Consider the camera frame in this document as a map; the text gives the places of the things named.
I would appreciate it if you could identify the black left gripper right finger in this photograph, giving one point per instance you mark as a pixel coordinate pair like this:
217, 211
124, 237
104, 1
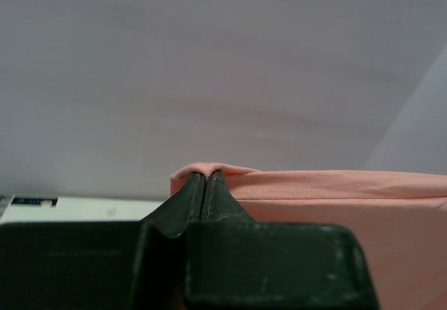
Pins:
235, 262

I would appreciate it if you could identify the left blue corner label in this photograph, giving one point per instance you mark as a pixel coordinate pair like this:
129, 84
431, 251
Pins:
32, 201

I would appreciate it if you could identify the pink t shirt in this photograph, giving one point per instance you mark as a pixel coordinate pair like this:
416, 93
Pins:
399, 219

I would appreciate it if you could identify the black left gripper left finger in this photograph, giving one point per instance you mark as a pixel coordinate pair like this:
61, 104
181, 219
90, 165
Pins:
100, 264

